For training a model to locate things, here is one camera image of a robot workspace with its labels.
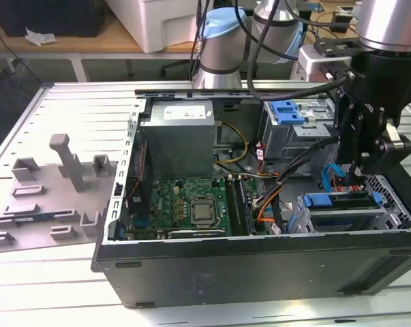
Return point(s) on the hard disk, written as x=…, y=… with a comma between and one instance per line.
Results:
x=341, y=201

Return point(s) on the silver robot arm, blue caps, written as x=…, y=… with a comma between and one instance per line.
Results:
x=218, y=51

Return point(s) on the metal disk bay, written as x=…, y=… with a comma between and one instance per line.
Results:
x=345, y=213

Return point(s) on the blue plastic drive latch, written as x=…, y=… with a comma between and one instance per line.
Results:
x=287, y=112

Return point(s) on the metal optical drive cage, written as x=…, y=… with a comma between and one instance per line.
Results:
x=283, y=143

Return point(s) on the small black box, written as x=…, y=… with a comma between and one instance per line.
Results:
x=339, y=24

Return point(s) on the installed RAM stick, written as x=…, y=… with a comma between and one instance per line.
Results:
x=246, y=207

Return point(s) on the silver CPU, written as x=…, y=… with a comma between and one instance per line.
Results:
x=203, y=212

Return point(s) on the grey power supply unit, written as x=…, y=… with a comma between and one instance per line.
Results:
x=178, y=150

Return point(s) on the black open PC case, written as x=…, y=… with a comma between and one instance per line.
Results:
x=259, y=272

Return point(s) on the CPU socket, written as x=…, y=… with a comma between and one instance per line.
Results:
x=205, y=223

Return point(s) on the black graphics card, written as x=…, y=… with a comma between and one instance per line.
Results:
x=198, y=234

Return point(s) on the green motherboard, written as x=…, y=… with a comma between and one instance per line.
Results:
x=167, y=194

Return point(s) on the white plastic box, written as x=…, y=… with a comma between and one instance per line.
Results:
x=150, y=24

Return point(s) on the wooden desk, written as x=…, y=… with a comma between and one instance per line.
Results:
x=89, y=44

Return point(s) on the grey parts rack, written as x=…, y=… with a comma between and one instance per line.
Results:
x=55, y=204

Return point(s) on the large black box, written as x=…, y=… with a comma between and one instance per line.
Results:
x=55, y=17

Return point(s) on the crumpled white tissue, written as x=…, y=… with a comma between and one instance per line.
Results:
x=38, y=36

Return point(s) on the RAM stick with blue label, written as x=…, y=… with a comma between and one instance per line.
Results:
x=24, y=220

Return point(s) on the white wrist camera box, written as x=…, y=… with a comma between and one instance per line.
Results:
x=311, y=64

